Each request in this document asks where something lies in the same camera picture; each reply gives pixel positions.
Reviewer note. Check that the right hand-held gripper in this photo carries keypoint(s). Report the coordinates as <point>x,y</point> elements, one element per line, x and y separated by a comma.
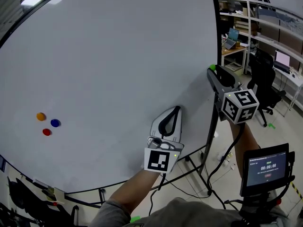
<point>236,107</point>

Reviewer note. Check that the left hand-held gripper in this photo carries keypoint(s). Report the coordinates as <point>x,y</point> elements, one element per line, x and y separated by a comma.
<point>157,161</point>

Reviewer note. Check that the green round magnet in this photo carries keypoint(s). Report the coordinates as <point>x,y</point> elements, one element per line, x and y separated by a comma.
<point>212,67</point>

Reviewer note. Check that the blue round magnet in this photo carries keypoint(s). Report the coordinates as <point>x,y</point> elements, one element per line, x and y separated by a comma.
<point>55,123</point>

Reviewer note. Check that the red round magnet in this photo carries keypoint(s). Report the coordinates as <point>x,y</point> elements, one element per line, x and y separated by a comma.
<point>47,132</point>

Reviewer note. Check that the orange round magnet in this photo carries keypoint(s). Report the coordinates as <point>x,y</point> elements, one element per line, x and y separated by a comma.
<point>41,116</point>

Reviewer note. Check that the person's left forearm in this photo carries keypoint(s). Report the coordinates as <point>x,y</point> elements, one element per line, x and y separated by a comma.
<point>135,188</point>

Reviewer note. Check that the person's right forearm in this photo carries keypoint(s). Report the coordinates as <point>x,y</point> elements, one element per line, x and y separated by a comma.
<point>251,145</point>

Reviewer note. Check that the pale storage box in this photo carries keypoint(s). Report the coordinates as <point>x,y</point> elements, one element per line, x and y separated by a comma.
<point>233,68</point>

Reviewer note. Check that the wooden desk with white legs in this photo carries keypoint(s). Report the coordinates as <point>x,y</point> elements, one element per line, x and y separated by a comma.
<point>234,49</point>

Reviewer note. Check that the open grey laptop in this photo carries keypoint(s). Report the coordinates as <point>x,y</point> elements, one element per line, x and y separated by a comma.
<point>232,38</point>

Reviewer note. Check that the black whiteboard stand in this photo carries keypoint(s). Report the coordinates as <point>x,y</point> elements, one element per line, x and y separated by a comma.
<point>211,131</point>

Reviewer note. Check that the laptop with pink screen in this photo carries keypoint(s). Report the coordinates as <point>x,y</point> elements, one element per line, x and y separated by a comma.
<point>282,60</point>

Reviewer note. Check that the litter on floor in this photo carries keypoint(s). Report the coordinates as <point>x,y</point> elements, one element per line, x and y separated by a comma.
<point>225,158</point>

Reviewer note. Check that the long white desk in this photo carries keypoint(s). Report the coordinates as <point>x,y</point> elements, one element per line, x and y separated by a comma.
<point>293,79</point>

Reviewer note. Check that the white storage shelf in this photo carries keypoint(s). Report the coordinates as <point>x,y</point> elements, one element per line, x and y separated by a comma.
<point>260,20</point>

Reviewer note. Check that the large white whiteboard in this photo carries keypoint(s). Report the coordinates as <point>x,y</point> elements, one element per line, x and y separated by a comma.
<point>106,67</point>

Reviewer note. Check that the person's grey shirt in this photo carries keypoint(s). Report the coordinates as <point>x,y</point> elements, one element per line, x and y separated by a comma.
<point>189,214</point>

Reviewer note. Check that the black timer screen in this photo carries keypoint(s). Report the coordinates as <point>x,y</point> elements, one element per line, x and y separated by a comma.
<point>266,169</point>

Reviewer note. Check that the rectangular ceiling panel light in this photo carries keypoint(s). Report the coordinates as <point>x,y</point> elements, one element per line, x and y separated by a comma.
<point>30,0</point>

